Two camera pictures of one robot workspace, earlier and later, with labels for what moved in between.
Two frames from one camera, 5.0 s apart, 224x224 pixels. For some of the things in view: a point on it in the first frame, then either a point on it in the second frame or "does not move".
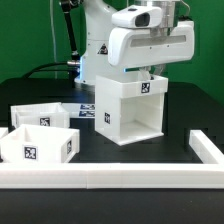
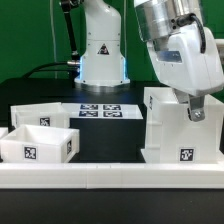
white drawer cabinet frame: [129, 109] → [170, 134]
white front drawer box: [39, 144] does not move
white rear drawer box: [42, 115] does not move
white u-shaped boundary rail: [122, 175] does not move
